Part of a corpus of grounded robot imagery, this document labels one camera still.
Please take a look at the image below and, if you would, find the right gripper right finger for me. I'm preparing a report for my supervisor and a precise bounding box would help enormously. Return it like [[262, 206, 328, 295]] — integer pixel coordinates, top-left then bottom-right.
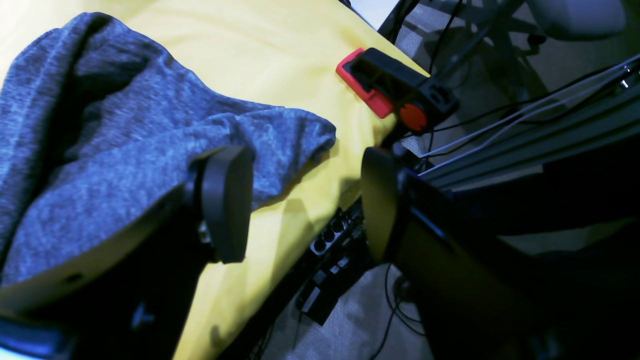
[[361, 146, 640, 360]]

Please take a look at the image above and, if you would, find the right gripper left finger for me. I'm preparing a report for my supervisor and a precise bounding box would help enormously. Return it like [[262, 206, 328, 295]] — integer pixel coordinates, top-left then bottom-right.
[[1, 145, 255, 360]]

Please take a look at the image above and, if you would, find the grey long-sleeve shirt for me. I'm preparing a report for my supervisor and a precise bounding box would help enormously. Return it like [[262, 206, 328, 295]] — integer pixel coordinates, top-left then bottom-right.
[[0, 13, 337, 287]]

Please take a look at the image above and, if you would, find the red-black clamp right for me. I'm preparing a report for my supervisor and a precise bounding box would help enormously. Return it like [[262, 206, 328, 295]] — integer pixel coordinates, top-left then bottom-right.
[[335, 47, 460, 135]]

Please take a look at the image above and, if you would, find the yellow table cloth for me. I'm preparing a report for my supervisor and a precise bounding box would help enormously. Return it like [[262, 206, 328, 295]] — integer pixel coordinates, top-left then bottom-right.
[[0, 0, 420, 360]]

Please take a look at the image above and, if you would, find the aluminium frame rail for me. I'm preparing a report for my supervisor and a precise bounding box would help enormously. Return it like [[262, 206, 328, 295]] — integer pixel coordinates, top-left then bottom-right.
[[417, 60, 640, 191]]

